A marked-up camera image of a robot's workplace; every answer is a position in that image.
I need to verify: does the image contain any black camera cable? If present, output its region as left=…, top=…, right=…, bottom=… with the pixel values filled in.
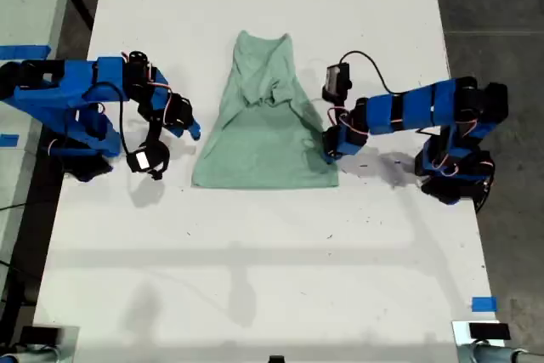
left=338, top=50, right=403, bottom=96
left=84, top=81, right=133, bottom=158

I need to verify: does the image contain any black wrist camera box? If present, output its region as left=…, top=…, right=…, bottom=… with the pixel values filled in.
left=321, top=62, right=354, bottom=103
left=126, top=140, right=172, bottom=182

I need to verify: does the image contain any small black box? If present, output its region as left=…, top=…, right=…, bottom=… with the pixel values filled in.
left=19, top=325, right=60, bottom=345
left=468, top=322, right=511, bottom=341

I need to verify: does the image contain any long blue tape strip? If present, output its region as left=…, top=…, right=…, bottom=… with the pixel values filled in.
left=0, top=44, right=52, bottom=60

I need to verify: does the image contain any blue tape square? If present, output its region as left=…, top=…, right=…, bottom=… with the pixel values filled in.
left=471, top=296, right=498, bottom=313

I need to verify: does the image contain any pale green T-shirt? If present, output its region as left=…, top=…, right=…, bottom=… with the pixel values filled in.
left=190, top=30, right=341, bottom=190

